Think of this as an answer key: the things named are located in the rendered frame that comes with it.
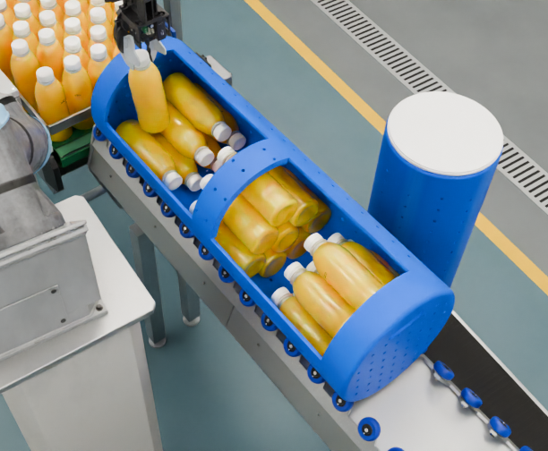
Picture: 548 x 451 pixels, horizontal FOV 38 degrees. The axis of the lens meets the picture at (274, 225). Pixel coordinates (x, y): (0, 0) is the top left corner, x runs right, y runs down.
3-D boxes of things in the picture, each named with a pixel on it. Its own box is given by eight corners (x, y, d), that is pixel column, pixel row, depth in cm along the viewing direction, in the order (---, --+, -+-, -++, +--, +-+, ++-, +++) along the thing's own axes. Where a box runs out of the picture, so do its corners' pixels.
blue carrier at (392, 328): (340, 423, 154) (346, 361, 130) (104, 156, 194) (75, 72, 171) (445, 339, 163) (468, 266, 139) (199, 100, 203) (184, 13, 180)
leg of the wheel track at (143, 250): (154, 352, 267) (136, 239, 217) (145, 339, 269) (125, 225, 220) (169, 342, 269) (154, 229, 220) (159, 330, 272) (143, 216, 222)
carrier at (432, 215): (440, 358, 252) (422, 284, 270) (518, 175, 184) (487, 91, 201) (352, 363, 250) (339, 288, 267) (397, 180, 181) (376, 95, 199)
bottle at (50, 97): (39, 137, 202) (24, 81, 187) (55, 119, 206) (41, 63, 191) (63, 146, 200) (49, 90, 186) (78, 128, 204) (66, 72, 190)
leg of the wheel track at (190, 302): (189, 329, 272) (179, 215, 223) (179, 318, 275) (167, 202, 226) (202, 320, 275) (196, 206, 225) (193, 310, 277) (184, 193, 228)
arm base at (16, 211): (-13, 257, 125) (-39, 198, 123) (-27, 259, 138) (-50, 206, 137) (75, 220, 132) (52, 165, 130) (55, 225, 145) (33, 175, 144)
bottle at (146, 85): (175, 127, 179) (162, 66, 164) (145, 138, 177) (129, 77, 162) (164, 106, 183) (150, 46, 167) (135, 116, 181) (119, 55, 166)
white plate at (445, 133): (518, 170, 183) (516, 174, 184) (487, 89, 200) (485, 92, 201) (399, 175, 180) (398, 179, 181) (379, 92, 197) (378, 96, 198)
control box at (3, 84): (-12, 138, 188) (-23, 106, 179) (-48, 91, 197) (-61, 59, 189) (27, 120, 192) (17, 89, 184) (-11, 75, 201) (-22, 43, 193)
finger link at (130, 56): (132, 85, 160) (135, 46, 153) (117, 70, 163) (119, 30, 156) (146, 81, 162) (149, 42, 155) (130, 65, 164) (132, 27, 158)
